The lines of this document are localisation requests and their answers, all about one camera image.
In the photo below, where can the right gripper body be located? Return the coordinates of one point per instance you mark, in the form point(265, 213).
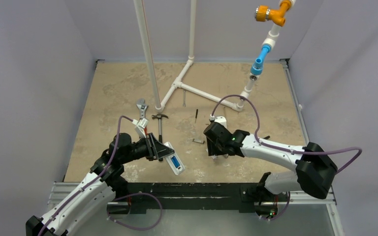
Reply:
point(213, 143)

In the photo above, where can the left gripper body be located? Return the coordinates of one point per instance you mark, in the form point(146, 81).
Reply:
point(141, 149)

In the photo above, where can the blue battery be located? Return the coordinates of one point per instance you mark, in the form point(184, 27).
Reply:
point(175, 161)
point(179, 163)

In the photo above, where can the white remote control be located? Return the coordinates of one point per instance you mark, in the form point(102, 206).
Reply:
point(168, 160)

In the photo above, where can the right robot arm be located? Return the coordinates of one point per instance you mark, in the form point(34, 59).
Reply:
point(309, 168)

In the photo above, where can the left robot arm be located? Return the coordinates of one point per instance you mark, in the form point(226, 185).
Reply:
point(102, 184)

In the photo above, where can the red adjustable wrench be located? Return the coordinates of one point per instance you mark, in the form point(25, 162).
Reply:
point(142, 107)

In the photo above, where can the small silver spanner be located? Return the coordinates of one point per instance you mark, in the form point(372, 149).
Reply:
point(184, 98)

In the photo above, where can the blue pipe fitting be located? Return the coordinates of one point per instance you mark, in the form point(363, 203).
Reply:
point(257, 66)

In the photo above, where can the orange pipe valve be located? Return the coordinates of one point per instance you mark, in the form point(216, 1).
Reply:
point(264, 13)

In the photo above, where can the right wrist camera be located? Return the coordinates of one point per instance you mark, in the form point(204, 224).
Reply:
point(219, 119)

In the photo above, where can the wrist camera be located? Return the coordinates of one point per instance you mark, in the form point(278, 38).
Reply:
point(219, 119)
point(140, 127)

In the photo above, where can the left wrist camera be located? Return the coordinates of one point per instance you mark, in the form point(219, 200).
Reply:
point(140, 127)

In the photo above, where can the black handled hammer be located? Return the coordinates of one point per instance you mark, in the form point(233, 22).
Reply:
point(159, 118)

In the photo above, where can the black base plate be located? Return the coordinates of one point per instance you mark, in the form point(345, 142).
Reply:
point(251, 197)

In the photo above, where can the white pvc pipe frame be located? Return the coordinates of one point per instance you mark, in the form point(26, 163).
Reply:
point(160, 104)

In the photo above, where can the aluminium rail frame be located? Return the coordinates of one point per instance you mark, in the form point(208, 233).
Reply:
point(308, 169)

